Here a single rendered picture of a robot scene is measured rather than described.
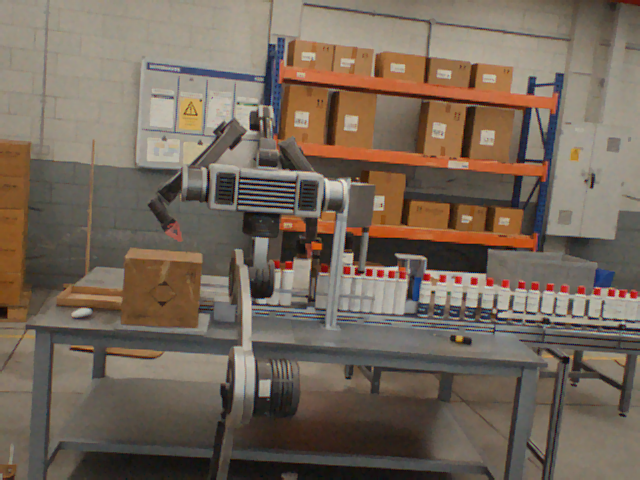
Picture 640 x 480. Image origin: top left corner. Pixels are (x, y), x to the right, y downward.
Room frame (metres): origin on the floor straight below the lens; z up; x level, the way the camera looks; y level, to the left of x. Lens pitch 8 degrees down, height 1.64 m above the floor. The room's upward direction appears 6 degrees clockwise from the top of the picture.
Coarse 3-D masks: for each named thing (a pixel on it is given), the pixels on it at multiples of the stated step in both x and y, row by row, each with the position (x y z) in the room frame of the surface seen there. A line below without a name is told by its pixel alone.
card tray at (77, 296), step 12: (72, 288) 3.49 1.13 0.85; (84, 288) 3.49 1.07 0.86; (96, 288) 3.50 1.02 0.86; (108, 288) 3.50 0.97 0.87; (60, 300) 3.23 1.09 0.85; (72, 300) 3.24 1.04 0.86; (84, 300) 3.24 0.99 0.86; (96, 300) 3.25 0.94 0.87; (108, 300) 3.25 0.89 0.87; (120, 300) 3.43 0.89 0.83
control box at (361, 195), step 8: (352, 184) 3.32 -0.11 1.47; (360, 184) 3.32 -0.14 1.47; (368, 184) 3.38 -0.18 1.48; (352, 192) 3.31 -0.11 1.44; (360, 192) 3.32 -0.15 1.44; (368, 192) 3.39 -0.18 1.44; (352, 200) 3.31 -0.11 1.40; (360, 200) 3.33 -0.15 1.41; (368, 200) 3.39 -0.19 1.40; (352, 208) 3.31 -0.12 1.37; (360, 208) 3.33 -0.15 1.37; (368, 208) 3.40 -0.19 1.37; (352, 216) 3.31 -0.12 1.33; (360, 216) 3.34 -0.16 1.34; (368, 216) 3.41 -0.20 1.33; (352, 224) 3.30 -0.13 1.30; (360, 224) 3.35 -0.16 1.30; (368, 224) 3.42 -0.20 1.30
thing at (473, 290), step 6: (474, 282) 3.52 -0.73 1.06; (468, 288) 3.53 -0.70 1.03; (474, 288) 3.51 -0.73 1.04; (468, 294) 3.53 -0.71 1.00; (474, 294) 3.51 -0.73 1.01; (468, 300) 3.52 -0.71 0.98; (474, 300) 3.52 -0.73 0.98; (468, 306) 3.52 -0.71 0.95; (474, 306) 3.52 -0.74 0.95; (468, 312) 3.52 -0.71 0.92; (474, 312) 3.52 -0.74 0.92; (468, 318) 3.52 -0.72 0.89; (474, 318) 3.52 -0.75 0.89
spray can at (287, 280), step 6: (288, 264) 3.44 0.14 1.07; (288, 270) 3.44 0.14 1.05; (288, 276) 3.43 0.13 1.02; (282, 282) 3.44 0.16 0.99; (288, 282) 3.43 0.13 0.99; (282, 288) 3.44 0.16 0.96; (288, 288) 3.44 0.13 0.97; (282, 294) 3.44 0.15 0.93; (288, 294) 3.44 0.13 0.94; (282, 300) 3.44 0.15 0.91; (288, 300) 3.44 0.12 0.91
